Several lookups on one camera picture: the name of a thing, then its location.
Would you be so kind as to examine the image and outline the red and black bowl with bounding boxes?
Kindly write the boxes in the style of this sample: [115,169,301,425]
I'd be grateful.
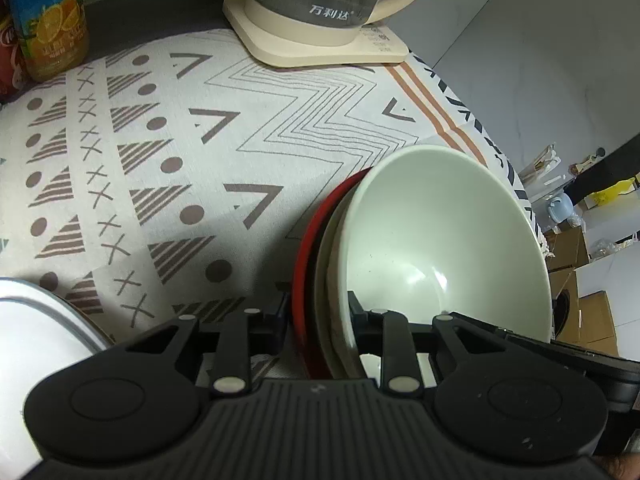
[291,168,370,379]

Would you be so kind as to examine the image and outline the pale green bowl front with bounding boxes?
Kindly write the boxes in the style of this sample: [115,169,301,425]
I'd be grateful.
[314,190,367,379]

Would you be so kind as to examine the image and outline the pale green bowl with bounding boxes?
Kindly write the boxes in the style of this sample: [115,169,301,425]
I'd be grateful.
[314,190,367,379]
[336,145,552,351]

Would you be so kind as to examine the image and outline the pale green bowl back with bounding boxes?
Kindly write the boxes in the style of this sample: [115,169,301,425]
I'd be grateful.
[336,145,552,351]

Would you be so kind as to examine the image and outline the small blue-rim bakery plate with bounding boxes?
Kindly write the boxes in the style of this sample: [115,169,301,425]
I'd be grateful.
[0,278,112,479]

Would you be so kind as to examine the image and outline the person right hand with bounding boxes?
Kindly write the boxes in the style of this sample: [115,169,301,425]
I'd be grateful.
[600,453,640,480]

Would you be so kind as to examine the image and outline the cardboard boxes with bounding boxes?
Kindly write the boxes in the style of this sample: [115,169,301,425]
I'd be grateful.
[541,224,624,359]

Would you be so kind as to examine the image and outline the patterned fringed cloth mat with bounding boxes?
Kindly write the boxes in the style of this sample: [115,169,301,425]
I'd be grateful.
[1,29,530,340]

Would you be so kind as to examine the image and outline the blue water bottle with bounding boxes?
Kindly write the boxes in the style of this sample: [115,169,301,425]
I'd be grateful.
[546,193,574,226]

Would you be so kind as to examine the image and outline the cream kettle base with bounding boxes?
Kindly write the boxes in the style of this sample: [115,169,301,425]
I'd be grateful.
[222,0,409,68]

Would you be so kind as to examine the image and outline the red drink can lower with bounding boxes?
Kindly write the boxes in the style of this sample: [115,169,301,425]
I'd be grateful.
[0,14,28,103]

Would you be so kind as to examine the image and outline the orange juice bottle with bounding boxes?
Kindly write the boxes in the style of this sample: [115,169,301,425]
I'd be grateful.
[9,0,89,81]

